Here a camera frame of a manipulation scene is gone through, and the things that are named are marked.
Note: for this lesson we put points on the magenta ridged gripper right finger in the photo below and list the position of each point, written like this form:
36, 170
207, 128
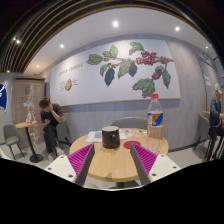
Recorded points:
151, 167

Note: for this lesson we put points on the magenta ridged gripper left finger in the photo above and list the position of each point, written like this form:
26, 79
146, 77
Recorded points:
74, 167

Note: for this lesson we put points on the clear plastic water bottle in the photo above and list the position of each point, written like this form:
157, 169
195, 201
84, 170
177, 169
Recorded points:
154, 124

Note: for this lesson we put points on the red round coaster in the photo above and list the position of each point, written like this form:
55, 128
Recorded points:
128, 144

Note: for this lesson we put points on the small clear glass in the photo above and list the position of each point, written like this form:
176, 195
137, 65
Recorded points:
140, 133

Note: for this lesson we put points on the round wooden table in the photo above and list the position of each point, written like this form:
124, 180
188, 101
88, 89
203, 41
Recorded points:
116, 165

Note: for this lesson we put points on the grey chair under person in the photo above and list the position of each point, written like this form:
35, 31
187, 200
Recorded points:
62, 132

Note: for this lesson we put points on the dark brown mug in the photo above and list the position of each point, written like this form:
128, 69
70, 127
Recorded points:
110, 137

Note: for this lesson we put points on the grey chair behind table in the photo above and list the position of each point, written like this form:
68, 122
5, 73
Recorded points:
130, 122

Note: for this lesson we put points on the small round side table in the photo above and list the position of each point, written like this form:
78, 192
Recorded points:
34, 158

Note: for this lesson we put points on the seated person in black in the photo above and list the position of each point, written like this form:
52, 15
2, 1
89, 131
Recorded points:
51, 116

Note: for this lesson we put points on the small bottle on side table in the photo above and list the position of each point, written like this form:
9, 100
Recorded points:
29, 118

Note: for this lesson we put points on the grey chair at right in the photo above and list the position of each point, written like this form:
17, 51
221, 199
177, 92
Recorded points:
204, 126

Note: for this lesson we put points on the green-grey chair at left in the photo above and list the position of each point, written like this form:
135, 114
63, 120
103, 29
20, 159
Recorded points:
11, 136

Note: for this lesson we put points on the person with white cap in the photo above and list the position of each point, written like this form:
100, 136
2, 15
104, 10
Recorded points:
216, 117

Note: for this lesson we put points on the blue wall sign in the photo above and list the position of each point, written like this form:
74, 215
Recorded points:
3, 96

